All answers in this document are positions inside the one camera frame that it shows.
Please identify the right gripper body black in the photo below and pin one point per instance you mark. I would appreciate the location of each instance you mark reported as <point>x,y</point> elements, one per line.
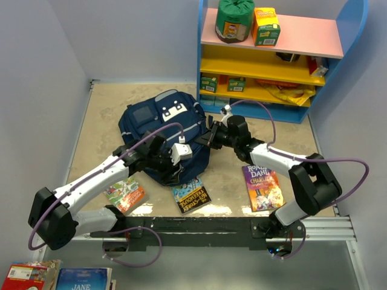
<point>222,137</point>

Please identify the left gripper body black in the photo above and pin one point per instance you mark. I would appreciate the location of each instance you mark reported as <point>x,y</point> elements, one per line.
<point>162,165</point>

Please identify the black 169-storey treehouse book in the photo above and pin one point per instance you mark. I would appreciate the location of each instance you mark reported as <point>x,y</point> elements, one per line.
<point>190,196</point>

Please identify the navy blue school backpack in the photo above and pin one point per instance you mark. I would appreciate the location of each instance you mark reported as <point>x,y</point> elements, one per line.
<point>171,106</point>

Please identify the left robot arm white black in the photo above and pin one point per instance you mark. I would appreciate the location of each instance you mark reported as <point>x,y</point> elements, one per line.
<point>56,216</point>

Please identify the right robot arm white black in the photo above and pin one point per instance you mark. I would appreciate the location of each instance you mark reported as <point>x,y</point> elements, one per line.
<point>314,184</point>

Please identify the yellow snack bag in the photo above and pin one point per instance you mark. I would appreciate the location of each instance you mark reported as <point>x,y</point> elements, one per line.
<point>294,93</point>

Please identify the orange 78-storey treehouse book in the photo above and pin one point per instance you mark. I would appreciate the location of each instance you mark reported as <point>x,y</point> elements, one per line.
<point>126,195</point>

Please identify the right small green box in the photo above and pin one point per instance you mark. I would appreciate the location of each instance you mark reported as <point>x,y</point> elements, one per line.
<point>236,84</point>

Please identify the small green box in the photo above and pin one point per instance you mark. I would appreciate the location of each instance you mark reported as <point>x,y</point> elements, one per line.
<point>208,82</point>
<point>236,84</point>

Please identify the left small green box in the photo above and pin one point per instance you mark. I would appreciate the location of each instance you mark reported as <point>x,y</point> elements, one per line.
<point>208,82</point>

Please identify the purple Roald Dahl book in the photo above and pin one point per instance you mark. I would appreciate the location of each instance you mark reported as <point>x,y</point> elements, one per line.
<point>263,188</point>

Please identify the colourful blue toy shelf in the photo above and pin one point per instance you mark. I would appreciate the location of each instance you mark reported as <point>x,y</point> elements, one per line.
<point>333,39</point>

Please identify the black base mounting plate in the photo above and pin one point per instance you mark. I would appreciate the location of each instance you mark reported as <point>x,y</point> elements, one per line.
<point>246,232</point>

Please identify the red white packet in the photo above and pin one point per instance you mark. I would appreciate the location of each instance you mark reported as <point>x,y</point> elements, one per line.
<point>318,66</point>

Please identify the orange green carton box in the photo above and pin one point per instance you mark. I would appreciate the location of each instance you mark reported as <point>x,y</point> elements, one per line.
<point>266,28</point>

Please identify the green wrapped tissue roll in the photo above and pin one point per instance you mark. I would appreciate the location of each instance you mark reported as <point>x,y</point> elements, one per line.
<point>234,20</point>

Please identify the blue Jane book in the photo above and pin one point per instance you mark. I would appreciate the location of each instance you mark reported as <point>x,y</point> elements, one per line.
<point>85,279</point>

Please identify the red book bottom left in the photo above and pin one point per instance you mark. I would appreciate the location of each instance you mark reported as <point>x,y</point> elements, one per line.
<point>32,275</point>

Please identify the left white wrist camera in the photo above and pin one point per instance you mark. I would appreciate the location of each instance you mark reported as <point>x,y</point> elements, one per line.
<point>180,152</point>

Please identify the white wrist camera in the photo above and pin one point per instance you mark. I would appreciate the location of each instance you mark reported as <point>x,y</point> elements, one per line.
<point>226,113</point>
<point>180,152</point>

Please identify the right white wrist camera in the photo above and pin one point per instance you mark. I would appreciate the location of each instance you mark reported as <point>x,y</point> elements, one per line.
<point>226,113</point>

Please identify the aluminium rail frame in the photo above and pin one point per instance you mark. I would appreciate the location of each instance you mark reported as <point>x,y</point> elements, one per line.
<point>326,261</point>

